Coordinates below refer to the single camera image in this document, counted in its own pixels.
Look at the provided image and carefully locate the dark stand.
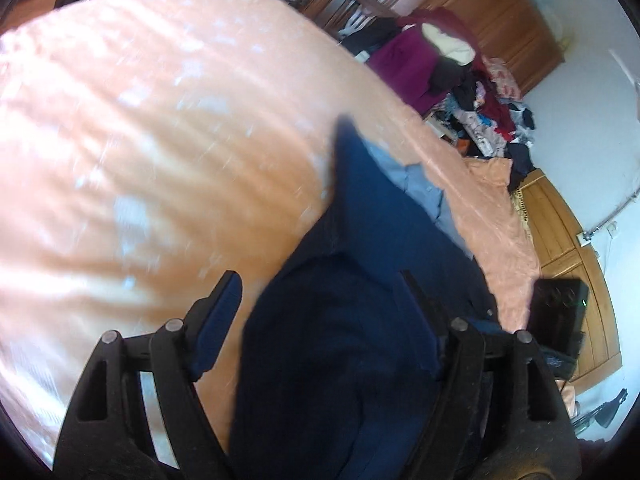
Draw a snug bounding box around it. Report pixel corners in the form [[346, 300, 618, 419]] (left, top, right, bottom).
[[574, 387, 630, 431]]

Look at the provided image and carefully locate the white wall conduit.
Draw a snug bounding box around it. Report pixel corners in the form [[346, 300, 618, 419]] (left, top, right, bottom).
[[582, 199, 640, 242]]

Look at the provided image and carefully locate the purple garment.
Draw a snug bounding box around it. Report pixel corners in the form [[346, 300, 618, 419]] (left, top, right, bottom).
[[367, 7, 488, 115]]

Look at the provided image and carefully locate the navy and light blue garment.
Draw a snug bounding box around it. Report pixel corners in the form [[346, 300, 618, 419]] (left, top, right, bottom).
[[227, 115, 501, 480]]

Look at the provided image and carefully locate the pile of mixed clothes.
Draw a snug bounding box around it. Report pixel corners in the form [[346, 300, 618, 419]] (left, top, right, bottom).
[[425, 55, 540, 196]]

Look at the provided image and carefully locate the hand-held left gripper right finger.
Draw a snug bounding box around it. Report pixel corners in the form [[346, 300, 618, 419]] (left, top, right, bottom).
[[393, 270, 584, 480]]

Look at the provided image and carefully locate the cream garment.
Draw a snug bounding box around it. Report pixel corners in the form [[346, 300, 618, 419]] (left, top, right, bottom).
[[421, 22, 476, 66]]

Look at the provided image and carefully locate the wooden headboard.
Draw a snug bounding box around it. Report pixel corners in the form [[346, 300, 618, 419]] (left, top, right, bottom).
[[512, 167, 624, 397]]

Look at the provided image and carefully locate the orange printed blanket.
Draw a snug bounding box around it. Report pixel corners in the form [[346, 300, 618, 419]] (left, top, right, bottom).
[[0, 0, 501, 471]]

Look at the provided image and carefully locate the wooden wardrobe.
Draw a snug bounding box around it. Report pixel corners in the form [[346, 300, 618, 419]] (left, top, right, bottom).
[[300, 0, 567, 102]]

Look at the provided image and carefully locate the orange pillow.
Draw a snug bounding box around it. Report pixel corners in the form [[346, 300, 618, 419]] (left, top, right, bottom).
[[460, 156, 543, 333]]

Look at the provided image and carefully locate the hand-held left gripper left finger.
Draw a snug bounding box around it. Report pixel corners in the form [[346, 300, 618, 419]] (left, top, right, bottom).
[[52, 270, 244, 472]]

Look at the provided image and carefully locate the dark wooden chair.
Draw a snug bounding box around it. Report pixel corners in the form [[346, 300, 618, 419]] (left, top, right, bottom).
[[320, 0, 401, 43]]

